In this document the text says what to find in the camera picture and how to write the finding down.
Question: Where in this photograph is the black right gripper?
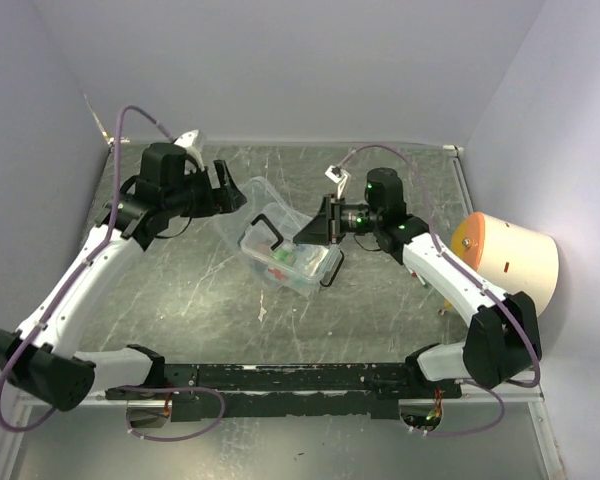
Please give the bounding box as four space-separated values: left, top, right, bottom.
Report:
294 193 382 245

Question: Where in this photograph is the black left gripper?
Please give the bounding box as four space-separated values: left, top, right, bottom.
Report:
165 158 248 218

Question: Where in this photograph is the clear box lid black handle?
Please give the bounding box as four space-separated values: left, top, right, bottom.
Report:
213 177 310 247

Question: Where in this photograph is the clear first aid box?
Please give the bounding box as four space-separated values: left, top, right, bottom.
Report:
237 202 344 297

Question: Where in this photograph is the small green packet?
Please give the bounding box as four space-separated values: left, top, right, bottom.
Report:
273 249 297 266

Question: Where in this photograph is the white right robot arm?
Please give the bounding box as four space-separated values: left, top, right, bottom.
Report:
293 166 542 398

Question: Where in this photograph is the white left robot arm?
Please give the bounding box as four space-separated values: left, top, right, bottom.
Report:
0 142 246 412

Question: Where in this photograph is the red green thermometer pen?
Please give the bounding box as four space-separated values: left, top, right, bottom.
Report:
409 270 428 288

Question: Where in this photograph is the cream cylinder orange face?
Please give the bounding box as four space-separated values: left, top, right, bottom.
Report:
451 212 559 314

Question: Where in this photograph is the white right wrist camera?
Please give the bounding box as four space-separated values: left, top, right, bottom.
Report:
325 165 351 200

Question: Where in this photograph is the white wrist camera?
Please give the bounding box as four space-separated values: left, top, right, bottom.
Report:
325 165 351 200
174 129 204 165

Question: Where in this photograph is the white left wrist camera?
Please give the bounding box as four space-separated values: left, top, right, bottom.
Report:
174 129 204 165

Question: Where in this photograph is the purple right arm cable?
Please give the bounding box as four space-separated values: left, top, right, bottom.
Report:
337 144 541 437

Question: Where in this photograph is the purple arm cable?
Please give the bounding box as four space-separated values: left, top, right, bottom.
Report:
0 105 226 441
337 144 541 437

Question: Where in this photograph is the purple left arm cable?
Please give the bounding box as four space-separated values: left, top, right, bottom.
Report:
0 105 226 441

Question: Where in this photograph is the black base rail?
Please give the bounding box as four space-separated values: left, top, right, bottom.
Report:
104 362 464 421

